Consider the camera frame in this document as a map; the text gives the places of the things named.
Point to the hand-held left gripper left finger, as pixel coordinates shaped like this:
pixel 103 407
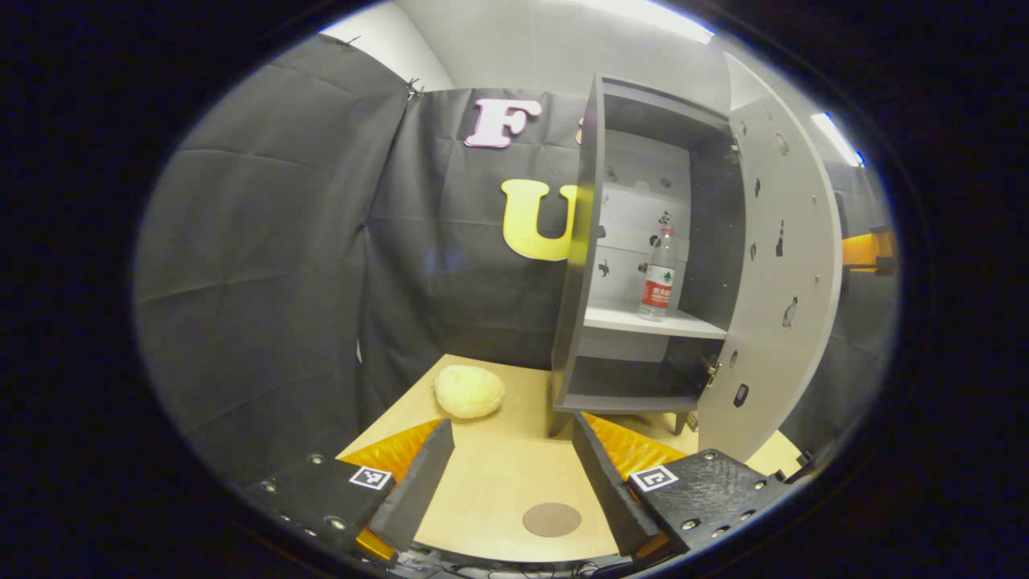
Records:
pixel 418 490

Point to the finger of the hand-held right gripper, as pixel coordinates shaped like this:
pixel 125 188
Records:
pixel 857 251

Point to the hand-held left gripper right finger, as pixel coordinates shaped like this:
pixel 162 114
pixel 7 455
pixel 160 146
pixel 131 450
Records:
pixel 607 490

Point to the brown round coaster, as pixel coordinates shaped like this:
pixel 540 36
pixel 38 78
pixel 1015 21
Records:
pixel 551 519

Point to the white cabinet door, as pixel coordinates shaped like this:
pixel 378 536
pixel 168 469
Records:
pixel 772 281

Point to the clear plastic bottle red label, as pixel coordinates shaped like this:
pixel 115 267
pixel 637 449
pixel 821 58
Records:
pixel 657 277

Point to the metal door hinge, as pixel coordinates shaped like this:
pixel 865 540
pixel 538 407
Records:
pixel 711 371
pixel 732 151

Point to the dark grey cabinet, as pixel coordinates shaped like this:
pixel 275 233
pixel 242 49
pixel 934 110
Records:
pixel 583 241

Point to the yellow bread roll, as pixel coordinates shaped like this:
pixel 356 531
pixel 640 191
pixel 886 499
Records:
pixel 469 392

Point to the narrow ceiling light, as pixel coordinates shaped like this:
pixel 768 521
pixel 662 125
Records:
pixel 836 138

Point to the black backdrop cloth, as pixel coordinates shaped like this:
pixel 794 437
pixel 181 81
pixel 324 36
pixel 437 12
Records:
pixel 273 265

